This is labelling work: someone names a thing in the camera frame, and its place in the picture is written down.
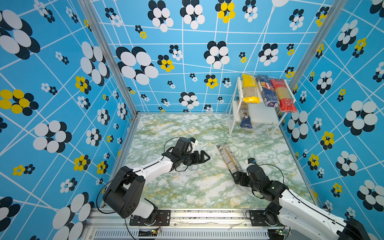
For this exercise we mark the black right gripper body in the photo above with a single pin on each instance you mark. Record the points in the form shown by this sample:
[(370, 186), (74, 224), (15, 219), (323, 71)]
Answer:
[(254, 187)]

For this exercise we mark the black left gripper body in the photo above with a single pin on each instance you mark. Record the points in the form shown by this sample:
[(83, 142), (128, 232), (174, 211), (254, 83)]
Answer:
[(187, 158)]

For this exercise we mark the clear striped spaghetti bag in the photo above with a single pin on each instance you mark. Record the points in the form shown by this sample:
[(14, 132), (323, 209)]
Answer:
[(229, 159)]

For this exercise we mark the dark blue clear spaghetti bag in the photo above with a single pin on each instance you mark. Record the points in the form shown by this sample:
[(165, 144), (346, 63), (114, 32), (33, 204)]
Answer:
[(245, 122)]

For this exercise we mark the blue Barilla spaghetti bag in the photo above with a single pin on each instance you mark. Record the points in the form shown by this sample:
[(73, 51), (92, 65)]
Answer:
[(268, 92)]

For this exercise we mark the red spaghetti bag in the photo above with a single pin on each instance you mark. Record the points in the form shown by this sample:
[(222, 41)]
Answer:
[(283, 93)]

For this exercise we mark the yellow spaghetti bag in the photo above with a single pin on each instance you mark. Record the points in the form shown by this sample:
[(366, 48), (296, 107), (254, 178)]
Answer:
[(250, 91)]

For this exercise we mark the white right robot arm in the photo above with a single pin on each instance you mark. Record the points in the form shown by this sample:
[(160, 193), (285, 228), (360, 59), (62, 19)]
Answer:
[(291, 210)]

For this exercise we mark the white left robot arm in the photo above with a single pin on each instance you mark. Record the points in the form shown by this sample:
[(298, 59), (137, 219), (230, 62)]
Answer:
[(124, 193)]

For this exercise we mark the white two-tier shelf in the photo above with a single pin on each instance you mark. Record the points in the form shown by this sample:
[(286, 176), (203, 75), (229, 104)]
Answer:
[(259, 113)]

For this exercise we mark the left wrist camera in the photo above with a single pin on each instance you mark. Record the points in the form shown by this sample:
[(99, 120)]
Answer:
[(184, 146)]

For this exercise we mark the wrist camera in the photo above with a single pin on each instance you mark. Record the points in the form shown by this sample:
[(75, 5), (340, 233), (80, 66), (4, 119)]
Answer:
[(251, 161), (184, 146)]

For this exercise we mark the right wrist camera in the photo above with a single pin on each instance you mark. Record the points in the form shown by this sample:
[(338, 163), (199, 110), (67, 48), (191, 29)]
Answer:
[(251, 161)]

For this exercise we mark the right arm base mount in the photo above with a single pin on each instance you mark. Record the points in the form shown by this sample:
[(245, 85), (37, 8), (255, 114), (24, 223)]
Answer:
[(258, 219)]

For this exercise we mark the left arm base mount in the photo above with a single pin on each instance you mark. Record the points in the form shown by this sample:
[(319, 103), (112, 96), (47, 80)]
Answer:
[(159, 218)]

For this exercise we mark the right aluminium corner post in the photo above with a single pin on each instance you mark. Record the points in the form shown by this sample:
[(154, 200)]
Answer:
[(320, 36)]

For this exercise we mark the aluminium corner post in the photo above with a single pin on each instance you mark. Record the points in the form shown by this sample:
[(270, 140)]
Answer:
[(90, 14), (320, 36)]

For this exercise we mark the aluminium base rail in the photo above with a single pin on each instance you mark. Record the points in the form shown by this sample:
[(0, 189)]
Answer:
[(187, 224)]

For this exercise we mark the left aluminium corner post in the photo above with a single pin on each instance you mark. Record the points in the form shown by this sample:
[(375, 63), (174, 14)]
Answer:
[(90, 14)]

